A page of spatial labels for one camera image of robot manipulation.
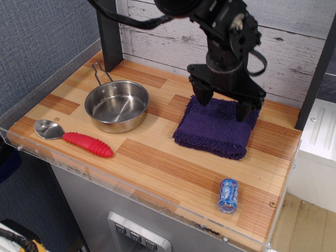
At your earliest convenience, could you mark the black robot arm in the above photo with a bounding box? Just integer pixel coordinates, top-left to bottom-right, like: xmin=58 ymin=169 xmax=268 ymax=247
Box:
xmin=155 ymin=1 xmax=267 ymax=122

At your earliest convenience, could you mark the black shelf post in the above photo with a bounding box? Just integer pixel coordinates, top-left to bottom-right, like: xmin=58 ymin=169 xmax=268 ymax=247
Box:
xmin=97 ymin=11 xmax=123 ymax=72
xmin=295 ymin=16 xmax=335 ymax=131

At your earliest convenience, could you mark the blue gum bottle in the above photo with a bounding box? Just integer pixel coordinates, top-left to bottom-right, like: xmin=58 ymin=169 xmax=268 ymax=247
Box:
xmin=217 ymin=178 xmax=239 ymax=214

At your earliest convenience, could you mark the white side cabinet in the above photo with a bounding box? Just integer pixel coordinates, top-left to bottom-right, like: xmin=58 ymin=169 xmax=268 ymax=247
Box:
xmin=287 ymin=99 xmax=335 ymax=212

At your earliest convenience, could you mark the dark blue towel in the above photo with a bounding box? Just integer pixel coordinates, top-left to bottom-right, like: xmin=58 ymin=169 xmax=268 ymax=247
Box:
xmin=173 ymin=96 xmax=260 ymax=160

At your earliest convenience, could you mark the black right shelf post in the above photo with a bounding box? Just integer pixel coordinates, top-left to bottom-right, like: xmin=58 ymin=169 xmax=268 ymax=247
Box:
xmin=295 ymin=16 xmax=335 ymax=131

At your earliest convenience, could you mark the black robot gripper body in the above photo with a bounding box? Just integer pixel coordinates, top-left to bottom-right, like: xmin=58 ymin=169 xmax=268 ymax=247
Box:
xmin=187 ymin=64 xmax=266 ymax=102

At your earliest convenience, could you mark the stainless steel small pan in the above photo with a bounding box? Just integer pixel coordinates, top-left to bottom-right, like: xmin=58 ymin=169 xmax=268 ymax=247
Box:
xmin=85 ymin=62 xmax=150 ymax=133

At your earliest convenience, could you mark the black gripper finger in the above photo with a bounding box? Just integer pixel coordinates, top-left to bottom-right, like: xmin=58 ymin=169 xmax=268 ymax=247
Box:
xmin=192 ymin=80 xmax=214 ymax=107
xmin=237 ymin=100 xmax=264 ymax=122

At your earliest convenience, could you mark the black left shelf post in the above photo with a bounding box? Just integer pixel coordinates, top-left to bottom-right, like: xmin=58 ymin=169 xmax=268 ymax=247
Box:
xmin=97 ymin=11 xmax=123 ymax=72

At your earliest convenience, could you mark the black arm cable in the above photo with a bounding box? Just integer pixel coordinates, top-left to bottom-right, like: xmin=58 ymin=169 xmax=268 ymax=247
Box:
xmin=88 ymin=0 xmax=268 ymax=77

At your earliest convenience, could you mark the stainless steel toy fridge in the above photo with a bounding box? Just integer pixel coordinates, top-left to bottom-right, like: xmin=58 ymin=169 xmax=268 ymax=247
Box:
xmin=52 ymin=165 xmax=265 ymax=251

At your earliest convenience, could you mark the yellow black object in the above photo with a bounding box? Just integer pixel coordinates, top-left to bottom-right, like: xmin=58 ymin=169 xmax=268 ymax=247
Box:
xmin=1 ymin=228 xmax=46 ymax=251

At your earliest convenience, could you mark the red handled metal spoon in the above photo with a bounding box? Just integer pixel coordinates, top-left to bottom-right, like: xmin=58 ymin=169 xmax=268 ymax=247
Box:
xmin=34 ymin=119 xmax=113 ymax=158

